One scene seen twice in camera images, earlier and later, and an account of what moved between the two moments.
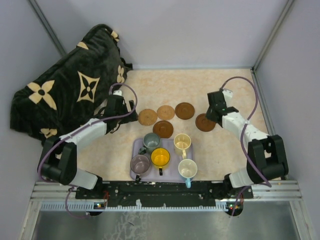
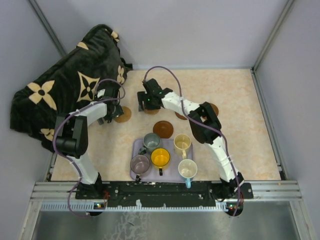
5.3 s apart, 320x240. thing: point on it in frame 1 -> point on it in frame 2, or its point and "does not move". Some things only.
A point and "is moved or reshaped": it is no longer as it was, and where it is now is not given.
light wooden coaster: [165, 113] -> [151, 112]
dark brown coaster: [164, 129] does not move
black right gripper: [208, 114] -> [141, 98]
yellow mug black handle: [160, 157] does not move
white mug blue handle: [187, 168] does not move
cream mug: [182, 141] does not move
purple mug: [139, 164] does not move
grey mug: [150, 141] does not move
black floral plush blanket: [69, 91] does not move
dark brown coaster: [203, 124] is moved or reshaped
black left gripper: [131, 117] -> [118, 111]
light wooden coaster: [147, 117] is moved or reshaped
